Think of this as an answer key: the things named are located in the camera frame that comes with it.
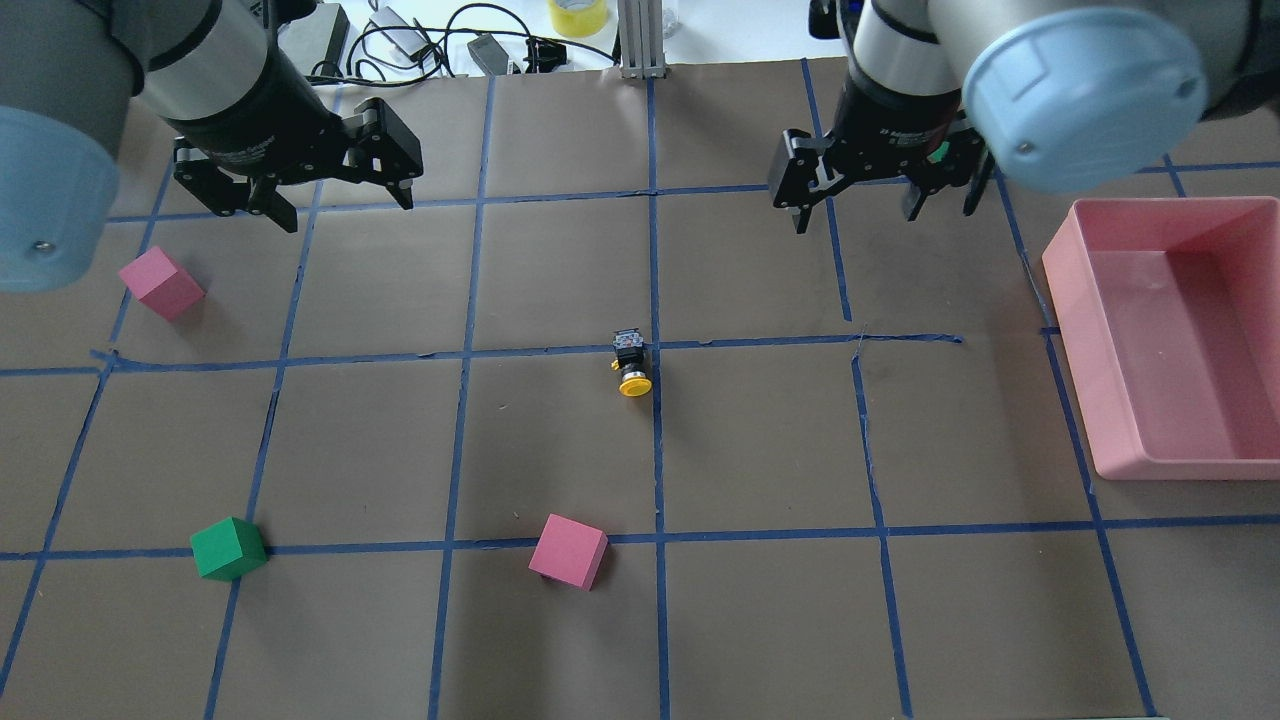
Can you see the pink cube centre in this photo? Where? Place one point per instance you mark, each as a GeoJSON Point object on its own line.
{"type": "Point", "coordinates": [569, 552]}

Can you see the green cube near bin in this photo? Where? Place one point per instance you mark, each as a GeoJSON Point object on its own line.
{"type": "Point", "coordinates": [939, 154]}

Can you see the aluminium frame post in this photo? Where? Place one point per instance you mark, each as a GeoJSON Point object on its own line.
{"type": "Point", "coordinates": [641, 39]}

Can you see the grey power brick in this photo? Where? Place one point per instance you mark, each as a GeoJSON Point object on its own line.
{"type": "Point", "coordinates": [314, 43]}

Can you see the yellow tape roll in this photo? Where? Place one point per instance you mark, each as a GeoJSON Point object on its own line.
{"type": "Point", "coordinates": [577, 18]}

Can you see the green cube front left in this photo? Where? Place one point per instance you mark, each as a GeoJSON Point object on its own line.
{"type": "Point", "coordinates": [228, 549]}

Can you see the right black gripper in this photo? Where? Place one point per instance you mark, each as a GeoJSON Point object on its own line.
{"type": "Point", "coordinates": [893, 122]}

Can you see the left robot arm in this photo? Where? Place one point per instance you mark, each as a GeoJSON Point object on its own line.
{"type": "Point", "coordinates": [70, 72]}

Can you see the pink cube far left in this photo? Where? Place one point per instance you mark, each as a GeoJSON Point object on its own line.
{"type": "Point", "coordinates": [160, 283]}

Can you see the pink cube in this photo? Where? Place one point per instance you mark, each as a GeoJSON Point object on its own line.
{"type": "Point", "coordinates": [160, 283]}
{"type": "Point", "coordinates": [569, 552]}

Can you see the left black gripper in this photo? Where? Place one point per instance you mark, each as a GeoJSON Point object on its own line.
{"type": "Point", "coordinates": [262, 117]}

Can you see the pink plastic bin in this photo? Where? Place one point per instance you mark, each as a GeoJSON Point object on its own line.
{"type": "Point", "coordinates": [1169, 314]}

